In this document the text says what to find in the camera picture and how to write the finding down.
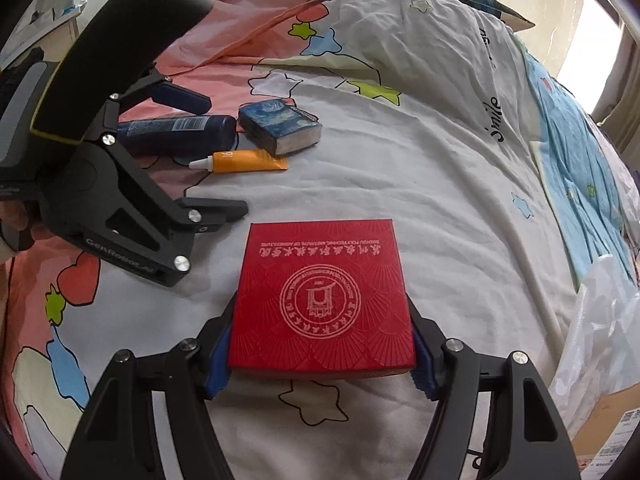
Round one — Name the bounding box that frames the orange sunscreen tube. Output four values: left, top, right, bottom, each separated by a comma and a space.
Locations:
188, 150, 288, 174

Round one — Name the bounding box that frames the red square gift box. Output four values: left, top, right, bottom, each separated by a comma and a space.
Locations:
228, 219, 416, 379

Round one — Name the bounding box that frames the dark blue bottle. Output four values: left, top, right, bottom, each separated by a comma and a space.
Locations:
117, 115, 236, 158

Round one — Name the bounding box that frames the blue tissue pack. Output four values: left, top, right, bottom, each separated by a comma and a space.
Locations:
238, 99, 322, 157

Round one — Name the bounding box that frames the white dressing table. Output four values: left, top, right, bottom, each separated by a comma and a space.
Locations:
1, 0, 104, 70

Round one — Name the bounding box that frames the white plastic bag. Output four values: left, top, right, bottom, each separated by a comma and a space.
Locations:
549, 255, 639, 437

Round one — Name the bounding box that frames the brown cardboard box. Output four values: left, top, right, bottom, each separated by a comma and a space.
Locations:
573, 385, 639, 479

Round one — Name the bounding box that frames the light blue quilt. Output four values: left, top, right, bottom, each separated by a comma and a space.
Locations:
524, 53, 639, 283

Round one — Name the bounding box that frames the cartoon star bed sheet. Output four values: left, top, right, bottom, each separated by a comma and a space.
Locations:
1, 0, 584, 479

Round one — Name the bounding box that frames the dark cartoon pillow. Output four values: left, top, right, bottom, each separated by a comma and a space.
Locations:
458, 0, 535, 32

